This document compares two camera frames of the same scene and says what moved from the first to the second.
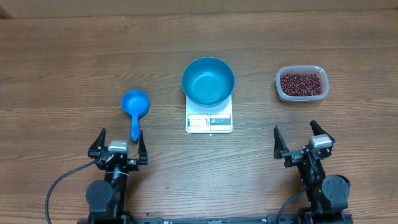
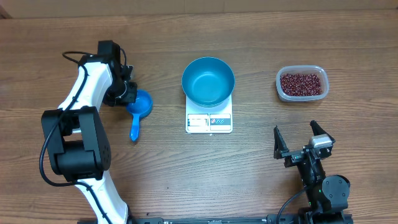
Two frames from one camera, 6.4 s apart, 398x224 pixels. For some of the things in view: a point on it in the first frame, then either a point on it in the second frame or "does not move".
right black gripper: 292,156 does not move
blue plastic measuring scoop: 135,102 does not move
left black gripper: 134,163 -> 130,96
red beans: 300,84 does not move
